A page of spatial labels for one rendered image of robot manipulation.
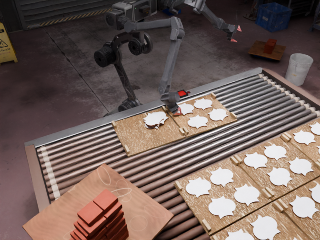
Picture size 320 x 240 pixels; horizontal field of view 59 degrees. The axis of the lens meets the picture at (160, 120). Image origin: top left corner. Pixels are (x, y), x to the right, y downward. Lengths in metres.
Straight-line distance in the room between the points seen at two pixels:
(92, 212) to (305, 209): 1.09
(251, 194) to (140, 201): 0.61
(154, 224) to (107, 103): 2.60
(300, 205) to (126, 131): 1.13
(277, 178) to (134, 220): 0.86
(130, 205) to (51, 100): 2.82
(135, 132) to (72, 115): 1.87
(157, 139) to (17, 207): 1.58
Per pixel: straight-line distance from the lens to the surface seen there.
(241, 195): 1.65
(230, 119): 2.09
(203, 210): 1.57
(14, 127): 3.80
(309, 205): 1.73
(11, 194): 3.09
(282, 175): 1.81
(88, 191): 1.54
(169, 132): 1.93
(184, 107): 2.13
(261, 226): 1.57
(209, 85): 2.45
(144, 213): 1.43
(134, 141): 1.88
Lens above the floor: 2.26
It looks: 41 degrees down
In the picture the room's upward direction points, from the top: 1 degrees counter-clockwise
